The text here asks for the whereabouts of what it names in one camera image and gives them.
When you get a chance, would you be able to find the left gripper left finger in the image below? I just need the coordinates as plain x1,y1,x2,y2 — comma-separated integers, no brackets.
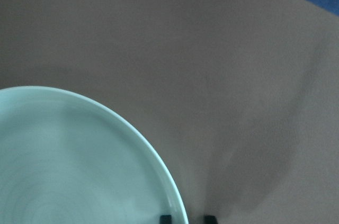
159,215,172,224

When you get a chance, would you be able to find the light green ceramic plate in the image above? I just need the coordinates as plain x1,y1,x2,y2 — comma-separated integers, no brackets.
1,86,188,223

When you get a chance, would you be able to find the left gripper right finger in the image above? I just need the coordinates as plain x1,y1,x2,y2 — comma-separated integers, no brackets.
203,215,216,224

